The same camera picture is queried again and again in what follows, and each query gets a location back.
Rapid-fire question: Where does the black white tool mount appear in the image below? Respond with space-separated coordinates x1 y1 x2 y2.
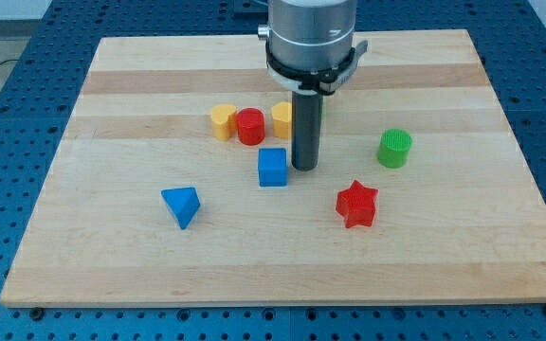
265 40 368 96

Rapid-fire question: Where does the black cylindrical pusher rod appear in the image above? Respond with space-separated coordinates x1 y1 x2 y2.
291 93 323 171

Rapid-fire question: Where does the blue cube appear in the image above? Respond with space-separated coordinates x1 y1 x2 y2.
258 148 287 187

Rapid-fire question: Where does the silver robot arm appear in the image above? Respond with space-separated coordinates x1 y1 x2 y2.
258 0 368 171

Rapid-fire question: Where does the yellow hexagon block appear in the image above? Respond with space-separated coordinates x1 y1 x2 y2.
271 101 292 139

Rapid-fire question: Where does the red cylinder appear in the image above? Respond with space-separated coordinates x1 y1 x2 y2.
236 108 265 146

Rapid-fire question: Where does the yellow heart block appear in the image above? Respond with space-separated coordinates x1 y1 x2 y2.
209 103 237 141

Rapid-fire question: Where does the green cylinder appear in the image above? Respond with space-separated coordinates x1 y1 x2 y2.
376 129 412 169

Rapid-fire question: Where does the red star block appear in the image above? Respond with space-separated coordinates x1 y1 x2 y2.
336 180 379 228

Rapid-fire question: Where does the wooden board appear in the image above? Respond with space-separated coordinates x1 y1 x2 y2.
0 29 546 308

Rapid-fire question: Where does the blue triangular prism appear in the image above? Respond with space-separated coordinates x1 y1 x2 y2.
160 187 201 230

